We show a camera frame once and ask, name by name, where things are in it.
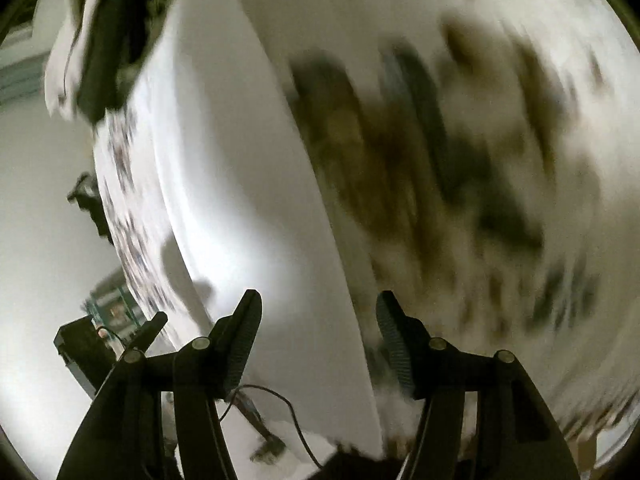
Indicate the printed blanket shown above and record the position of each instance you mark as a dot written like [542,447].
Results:
[450,185]

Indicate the green shelf rack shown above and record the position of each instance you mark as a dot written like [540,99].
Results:
[112,310]

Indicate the small dark object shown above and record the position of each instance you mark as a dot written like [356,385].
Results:
[90,205]

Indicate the white cloth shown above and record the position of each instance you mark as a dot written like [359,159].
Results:
[62,65]

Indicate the white garment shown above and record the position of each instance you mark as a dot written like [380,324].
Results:
[240,185]

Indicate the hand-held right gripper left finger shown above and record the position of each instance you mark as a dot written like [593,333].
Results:
[244,332]

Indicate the black box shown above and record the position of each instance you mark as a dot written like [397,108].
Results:
[80,355]

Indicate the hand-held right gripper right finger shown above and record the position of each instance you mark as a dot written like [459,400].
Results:
[395,335]

